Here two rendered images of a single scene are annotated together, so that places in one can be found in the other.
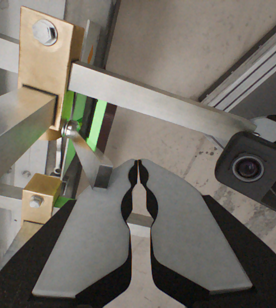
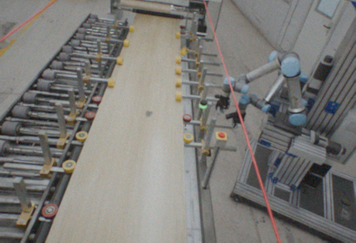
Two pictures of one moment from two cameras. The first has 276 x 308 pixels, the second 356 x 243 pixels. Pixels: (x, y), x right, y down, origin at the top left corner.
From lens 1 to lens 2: 2.23 m
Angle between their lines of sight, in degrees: 80
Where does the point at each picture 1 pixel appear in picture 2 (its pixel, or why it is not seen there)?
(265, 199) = (230, 115)
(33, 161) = (189, 167)
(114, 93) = not seen: hidden behind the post
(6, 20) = not seen: hidden behind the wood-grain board
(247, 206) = not seen: outside the picture
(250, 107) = (254, 178)
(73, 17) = (196, 131)
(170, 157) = (242, 230)
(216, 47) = (228, 174)
